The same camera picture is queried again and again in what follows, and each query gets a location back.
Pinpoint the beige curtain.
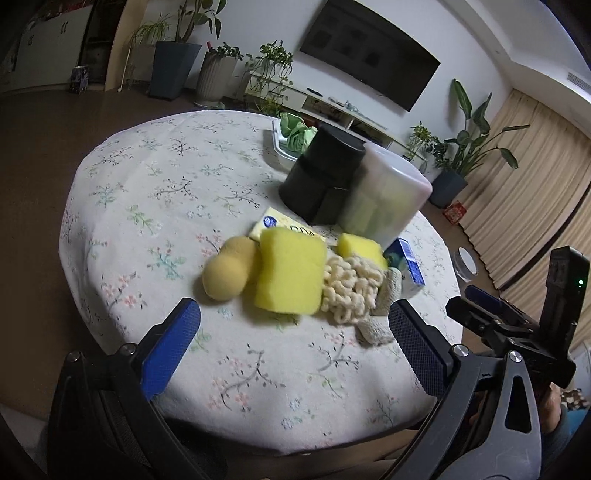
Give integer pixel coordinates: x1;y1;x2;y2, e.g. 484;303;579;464
457;90;591;354

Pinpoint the white round device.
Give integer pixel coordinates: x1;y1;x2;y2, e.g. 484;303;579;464
454;247;481;281

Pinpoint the plant in white ribbed pot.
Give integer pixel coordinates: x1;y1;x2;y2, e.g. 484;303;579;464
195;42;244;108

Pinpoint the white plastic tray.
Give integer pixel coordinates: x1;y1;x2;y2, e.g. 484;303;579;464
271;117;302;169

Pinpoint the small bushy green plant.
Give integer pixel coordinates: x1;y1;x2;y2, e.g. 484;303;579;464
409;122;445;161

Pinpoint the green cloth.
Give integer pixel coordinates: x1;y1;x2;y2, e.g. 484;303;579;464
278;112;319;153

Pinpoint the person's right hand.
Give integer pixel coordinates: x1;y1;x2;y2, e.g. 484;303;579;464
537;388;570;437

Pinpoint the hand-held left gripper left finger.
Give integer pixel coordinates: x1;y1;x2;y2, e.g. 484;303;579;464
48;298;227;480

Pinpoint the white translucent container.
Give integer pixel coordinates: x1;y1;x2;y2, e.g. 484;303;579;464
338;144;433;248

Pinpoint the wall television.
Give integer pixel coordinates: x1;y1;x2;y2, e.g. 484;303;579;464
300;0;441;112

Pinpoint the large-leaf plant in dark pot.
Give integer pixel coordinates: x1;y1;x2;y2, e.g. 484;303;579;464
429;78;532;209

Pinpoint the small yellow sponge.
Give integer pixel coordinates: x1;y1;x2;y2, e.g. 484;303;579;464
336;233;387;271

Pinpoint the large yellow sponge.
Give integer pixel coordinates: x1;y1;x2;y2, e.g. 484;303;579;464
254;228;327;316

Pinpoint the cream chenille wash mitt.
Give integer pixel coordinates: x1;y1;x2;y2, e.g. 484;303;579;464
321;253;385;326

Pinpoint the trailing green plant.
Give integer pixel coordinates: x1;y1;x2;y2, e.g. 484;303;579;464
244;41;295;117

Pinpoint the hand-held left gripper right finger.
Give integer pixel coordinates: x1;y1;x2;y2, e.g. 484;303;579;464
388;299;543;480

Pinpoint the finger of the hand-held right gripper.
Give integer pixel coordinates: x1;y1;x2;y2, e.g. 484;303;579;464
444;296;511;344
464;285;520;320

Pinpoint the white television cabinet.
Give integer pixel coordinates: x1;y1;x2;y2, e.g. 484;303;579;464
244;83;428;163

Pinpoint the dark blue box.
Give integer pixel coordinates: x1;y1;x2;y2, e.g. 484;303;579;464
69;65;91;95

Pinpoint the round floral tablecloth table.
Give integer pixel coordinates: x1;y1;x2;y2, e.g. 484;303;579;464
60;110;465;455

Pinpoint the black cylindrical container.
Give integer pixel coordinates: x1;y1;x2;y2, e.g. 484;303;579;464
279;124;367;225

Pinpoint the tan round sponge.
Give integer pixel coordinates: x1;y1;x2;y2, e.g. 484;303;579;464
202;236;257;302

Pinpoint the grey knitted cloth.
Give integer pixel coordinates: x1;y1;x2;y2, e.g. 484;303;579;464
355;267;403;347

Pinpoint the white cupboard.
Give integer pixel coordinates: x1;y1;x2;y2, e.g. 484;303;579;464
0;4;94;94

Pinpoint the yellow tissue pack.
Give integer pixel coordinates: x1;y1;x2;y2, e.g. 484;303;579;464
249;207;327;245

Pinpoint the blue tissue pack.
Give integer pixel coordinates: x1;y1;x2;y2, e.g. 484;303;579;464
383;237;426;298

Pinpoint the tall plant in blue pot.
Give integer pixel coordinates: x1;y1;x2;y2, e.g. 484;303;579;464
128;0;228;100

